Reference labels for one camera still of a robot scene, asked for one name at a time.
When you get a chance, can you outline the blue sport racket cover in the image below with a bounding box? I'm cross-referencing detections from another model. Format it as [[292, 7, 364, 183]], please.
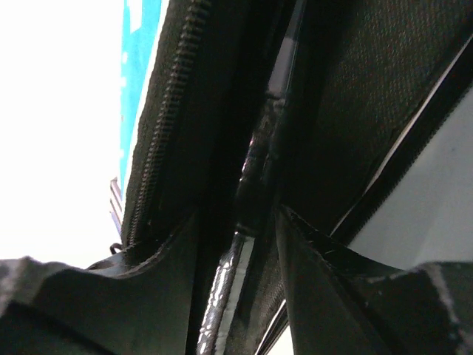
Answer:
[[118, 0, 169, 189]]

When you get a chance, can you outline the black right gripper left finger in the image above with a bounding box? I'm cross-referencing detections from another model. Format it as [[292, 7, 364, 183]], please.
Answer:
[[1, 214, 198, 354]]

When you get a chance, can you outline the white racket black grip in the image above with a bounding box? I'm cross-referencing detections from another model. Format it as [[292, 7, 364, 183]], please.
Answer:
[[194, 1, 306, 354]]

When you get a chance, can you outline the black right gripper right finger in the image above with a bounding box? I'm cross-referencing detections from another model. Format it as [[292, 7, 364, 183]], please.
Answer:
[[276, 207, 472, 354]]

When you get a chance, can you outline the black sport racket cover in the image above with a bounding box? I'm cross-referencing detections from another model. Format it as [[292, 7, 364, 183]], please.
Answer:
[[122, 1, 472, 354]]

